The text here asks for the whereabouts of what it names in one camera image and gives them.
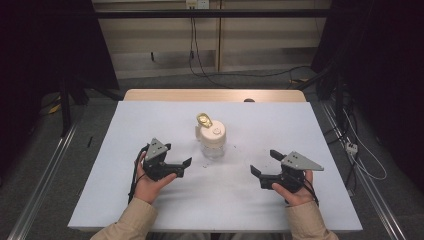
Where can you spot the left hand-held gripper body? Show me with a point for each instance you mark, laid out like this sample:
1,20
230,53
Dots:
155,151

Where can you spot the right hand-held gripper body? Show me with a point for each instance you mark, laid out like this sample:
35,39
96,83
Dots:
298,163

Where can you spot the clear cup with cream lid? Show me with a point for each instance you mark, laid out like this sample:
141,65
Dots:
211,136

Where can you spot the person's right hand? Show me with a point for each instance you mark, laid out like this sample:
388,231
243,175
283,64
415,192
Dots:
298,198

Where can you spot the person's left hand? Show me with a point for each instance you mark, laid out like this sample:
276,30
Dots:
146,188

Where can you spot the white board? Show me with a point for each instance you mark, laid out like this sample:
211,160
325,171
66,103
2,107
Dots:
233,206

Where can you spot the white power strip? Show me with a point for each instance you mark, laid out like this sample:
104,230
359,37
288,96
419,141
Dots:
351,148

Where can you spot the wooden table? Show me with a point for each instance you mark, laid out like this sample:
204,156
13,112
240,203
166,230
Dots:
200,95

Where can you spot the dark round table grommet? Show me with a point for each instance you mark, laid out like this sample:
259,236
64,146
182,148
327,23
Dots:
249,100

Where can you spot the black metal stand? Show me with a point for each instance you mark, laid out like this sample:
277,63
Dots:
65,106

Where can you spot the black curtain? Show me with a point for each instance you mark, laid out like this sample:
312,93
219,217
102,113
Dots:
383,66
46,50

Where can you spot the black horizontal bar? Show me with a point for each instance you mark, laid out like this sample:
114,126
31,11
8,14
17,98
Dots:
213,13

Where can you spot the aluminium floor rail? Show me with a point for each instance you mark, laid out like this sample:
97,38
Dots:
43,180
370,186

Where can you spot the white wall socket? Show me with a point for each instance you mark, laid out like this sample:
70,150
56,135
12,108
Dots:
197,3

